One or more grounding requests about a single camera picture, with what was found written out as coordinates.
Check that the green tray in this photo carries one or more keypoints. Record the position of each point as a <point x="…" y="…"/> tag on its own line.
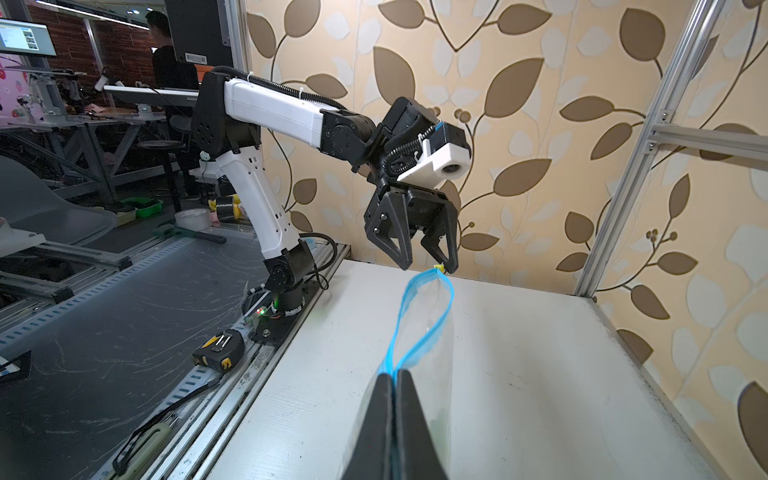
<point x="144" y="207"/>

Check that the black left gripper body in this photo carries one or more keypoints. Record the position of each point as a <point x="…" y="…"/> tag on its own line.
<point x="411" y="153"/>

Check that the computer monitor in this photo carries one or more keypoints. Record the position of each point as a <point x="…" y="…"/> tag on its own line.
<point x="26" y="38"/>

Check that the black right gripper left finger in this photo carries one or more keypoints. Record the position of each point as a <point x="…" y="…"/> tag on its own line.
<point x="368" y="455"/>

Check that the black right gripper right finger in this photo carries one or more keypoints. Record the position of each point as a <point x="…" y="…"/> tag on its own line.
<point x="416" y="455"/>

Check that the aluminium frame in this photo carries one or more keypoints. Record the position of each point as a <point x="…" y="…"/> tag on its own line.
<point x="659" y="131"/>

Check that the clear zip bag blue zipper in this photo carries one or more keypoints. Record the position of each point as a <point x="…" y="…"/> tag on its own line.
<point x="422" y="343"/>

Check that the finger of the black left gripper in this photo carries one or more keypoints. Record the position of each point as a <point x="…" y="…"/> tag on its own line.
<point x="387" y="227"/>
<point x="441" y="240"/>

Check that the pale green utility knife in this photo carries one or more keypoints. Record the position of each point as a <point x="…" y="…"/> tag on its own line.
<point x="134" y="460"/>

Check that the black tape measure on rail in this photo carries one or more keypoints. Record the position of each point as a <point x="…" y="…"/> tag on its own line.
<point x="222" y="352"/>

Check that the person in dark clothes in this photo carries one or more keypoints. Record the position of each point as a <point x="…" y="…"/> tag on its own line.
<point x="169" y="73"/>

